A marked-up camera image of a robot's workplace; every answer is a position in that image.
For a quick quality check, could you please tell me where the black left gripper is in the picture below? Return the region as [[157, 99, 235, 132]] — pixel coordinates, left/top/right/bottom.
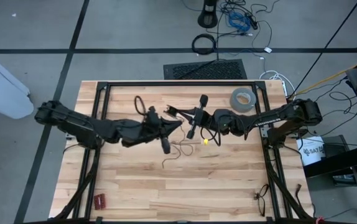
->
[[141, 106, 183, 155]]

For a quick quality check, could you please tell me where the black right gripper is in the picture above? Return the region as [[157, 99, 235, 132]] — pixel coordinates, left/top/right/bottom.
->
[[174, 94, 214, 140]]

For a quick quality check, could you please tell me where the thin black cord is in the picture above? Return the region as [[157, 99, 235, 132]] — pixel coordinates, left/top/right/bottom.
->
[[161, 114, 195, 169]]

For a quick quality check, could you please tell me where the black cord spool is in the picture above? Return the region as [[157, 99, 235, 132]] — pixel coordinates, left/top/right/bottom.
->
[[164, 105, 180, 119]]

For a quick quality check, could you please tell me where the black floor vent grate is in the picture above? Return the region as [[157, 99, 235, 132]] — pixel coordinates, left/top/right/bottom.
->
[[163, 58, 248, 80]]

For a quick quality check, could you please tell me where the black floor stand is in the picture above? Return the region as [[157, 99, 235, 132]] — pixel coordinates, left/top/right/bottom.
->
[[197, 0, 219, 29]]

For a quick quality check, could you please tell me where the red screw bit box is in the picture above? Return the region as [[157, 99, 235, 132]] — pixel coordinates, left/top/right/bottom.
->
[[93, 193, 107, 211]]

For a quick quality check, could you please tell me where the black power strip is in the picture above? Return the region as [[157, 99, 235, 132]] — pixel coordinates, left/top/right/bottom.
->
[[246, 14, 259, 30]]

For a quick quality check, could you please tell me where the white printed paper sheet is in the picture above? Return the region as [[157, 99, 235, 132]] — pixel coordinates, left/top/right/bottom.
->
[[296, 136, 327, 167]]

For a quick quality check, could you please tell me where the black diagonal rig pole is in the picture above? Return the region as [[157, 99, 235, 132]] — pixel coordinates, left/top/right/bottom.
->
[[290, 0, 357, 98]]

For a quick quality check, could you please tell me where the black table beam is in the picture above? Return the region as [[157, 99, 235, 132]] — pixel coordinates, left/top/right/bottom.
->
[[302, 140, 357, 179]]

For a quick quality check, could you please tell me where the white cylindrical bin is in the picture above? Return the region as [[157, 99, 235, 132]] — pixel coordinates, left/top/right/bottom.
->
[[0, 43, 35, 120]]

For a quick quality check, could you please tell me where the black cable with yellow tag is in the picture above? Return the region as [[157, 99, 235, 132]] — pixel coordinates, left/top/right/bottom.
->
[[199, 124, 222, 147]]

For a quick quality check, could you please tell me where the black aluminium table frame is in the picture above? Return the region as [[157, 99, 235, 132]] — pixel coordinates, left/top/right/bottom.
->
[[50, 80, 316, 224]]

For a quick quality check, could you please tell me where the grey duct tape roll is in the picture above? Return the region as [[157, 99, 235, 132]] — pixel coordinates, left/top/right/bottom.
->
[[229, 87, 257, 113]]

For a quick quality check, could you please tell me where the coiled black floor cable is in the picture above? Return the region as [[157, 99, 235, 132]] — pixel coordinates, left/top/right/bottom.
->
[[192, 33, 218, 56]]

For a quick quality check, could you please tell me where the white floor cable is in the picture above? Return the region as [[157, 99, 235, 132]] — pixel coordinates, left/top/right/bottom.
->
[[259, 70, 296, 98]]

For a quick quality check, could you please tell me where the blue coiled cable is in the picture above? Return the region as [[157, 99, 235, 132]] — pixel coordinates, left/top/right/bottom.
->
[[228, 12, 252, 32]]

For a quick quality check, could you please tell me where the small black cable loop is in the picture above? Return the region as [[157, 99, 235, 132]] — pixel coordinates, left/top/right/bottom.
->
[[254, 184, 270, 217]]

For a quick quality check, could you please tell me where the short black cable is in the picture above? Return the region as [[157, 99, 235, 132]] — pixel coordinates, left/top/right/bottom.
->
[[294, 184, 302, 207]]

